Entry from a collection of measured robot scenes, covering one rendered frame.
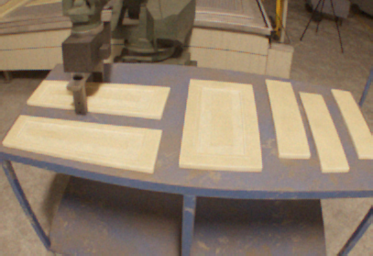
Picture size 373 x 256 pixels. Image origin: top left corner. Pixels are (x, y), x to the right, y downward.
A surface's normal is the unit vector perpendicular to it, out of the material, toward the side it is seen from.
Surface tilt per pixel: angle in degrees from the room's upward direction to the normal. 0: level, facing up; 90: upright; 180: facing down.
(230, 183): 0
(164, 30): 90
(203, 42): 90
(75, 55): 90
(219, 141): 0
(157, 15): 24
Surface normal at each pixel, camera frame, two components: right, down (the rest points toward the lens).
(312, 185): 0.04, -0.79
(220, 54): -0.10, 0.60
